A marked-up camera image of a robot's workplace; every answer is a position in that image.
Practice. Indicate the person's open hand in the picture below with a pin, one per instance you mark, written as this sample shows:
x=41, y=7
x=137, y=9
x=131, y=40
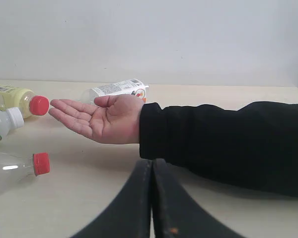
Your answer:
x=111, y=120

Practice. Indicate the square white floral label bottle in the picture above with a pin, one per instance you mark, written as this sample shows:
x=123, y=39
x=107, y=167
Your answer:
x=131, y=87

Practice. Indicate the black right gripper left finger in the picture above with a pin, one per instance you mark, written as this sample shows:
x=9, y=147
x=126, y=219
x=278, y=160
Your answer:
x=129, y=214

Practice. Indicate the clear cola bottle red label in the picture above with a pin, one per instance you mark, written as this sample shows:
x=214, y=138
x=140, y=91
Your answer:
x=14, y=168

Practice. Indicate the black sleeved forearm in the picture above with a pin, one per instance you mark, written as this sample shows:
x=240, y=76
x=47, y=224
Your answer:
x=255, y=147

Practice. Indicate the yellow juice bottle red cap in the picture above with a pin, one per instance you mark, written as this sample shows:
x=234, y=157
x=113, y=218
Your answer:
x=25, y=99

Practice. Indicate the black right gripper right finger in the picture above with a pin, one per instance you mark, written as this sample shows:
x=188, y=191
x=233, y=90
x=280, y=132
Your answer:
x=176, y=214

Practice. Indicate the clear bottle green white label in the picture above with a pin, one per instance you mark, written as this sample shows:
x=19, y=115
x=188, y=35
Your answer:
x=10, y=119

